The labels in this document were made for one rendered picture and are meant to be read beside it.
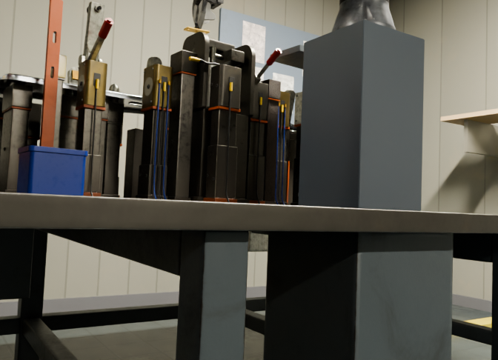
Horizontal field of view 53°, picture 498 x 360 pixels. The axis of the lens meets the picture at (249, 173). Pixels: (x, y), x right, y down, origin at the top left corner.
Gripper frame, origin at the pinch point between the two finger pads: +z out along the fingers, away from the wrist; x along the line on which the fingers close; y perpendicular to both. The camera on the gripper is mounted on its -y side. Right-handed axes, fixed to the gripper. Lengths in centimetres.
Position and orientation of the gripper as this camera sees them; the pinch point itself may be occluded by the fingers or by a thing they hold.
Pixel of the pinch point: (197, 24)
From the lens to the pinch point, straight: 177.3
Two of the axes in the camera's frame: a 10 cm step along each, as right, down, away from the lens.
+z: -1.0, 9.9, -0.9
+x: -5.3, 0.2, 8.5
